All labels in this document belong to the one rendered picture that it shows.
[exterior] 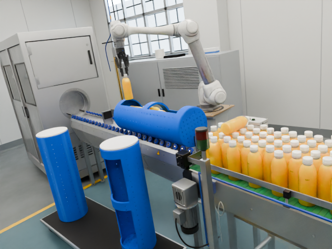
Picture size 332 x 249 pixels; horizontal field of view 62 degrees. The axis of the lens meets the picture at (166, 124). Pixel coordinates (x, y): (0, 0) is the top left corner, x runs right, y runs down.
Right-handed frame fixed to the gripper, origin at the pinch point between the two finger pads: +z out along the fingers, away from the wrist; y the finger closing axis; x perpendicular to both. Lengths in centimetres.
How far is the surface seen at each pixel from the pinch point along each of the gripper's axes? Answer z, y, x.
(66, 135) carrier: 49, 47, -42
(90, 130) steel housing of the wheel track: 60, 11, -76
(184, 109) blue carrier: 26, 3, 73
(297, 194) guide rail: 52, 19, 156
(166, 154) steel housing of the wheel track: 60, 11, 56
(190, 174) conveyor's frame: 61, 21, 92
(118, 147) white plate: 45, 42, 46
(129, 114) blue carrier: 33.4, 11.4, 15.3
